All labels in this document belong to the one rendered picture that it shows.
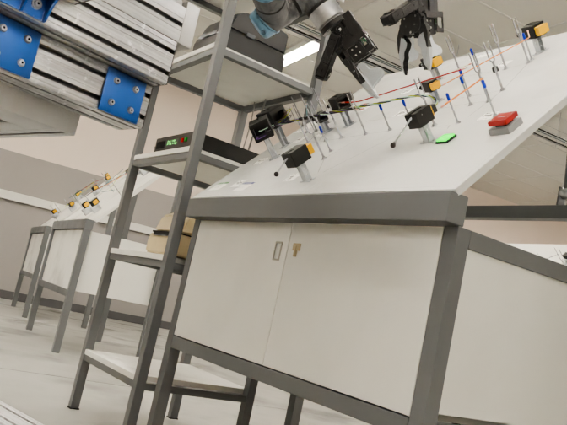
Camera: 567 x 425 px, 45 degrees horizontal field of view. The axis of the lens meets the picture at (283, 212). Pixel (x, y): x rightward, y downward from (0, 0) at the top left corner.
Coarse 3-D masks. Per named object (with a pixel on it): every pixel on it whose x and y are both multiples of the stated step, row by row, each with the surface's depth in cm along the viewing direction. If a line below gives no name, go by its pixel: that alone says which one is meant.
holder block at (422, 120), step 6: (420, 108) 173; (426, 108) 172; (408, 114) 173; (414, 114) 170; (420, 114) 171; (426, 114) 172; (432, 114) 173; (414, 120) 171; (420, 120) 171; (426, 120) 172; (432, 120) 173; (408, 126) 174; (414, 126) 173; (420, 126) 171
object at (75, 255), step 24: (120, 192) 501; (72, 216) 542; (96, 216) 459; (72, 240) 474; (96, 240) 449; (48, 264) 528; (72, 264) 454; (96, 264) 449; (120, 264) 456; (48, 288) 494; (72, 288) 437; (96, 288) 449; (120, 288) 456; (144, 288) 464
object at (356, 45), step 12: (348, 12) 162; (336, 24) 164; (348, 24) 163; (348, 36) 164; (360, 36) 161; (348, 48) 163; (360, 48) 162; (372, 48) 160; (348, 60) 163; (360, 60) 167
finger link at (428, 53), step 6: (420, 36) 169; (420, 42) 169; (432, 42) 170; (426, 48) 168; (432, 48) 169; (438, 48) 170; (426, 54) 168; (432, 54) 168; (438, 54) 170; (426, 60) 168; (426, 66) 169
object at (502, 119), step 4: (508, 112) 157; (512, 112) 156; (516, 112) 156; (496, 116) 158; (500, 116) 157; (504, 116) 156; (508, 116) 155; (512, 116) 155; (492, 120) 158; (496, 120) 156; (500, 120) 155; (504, 120) 154; (508, 120) 154; (512, 120) 157; (488, 124) 158; (492, 124) 157; (496, 124) 156; (500, 124) 155; (504, 124) 154; (508, 124) 156
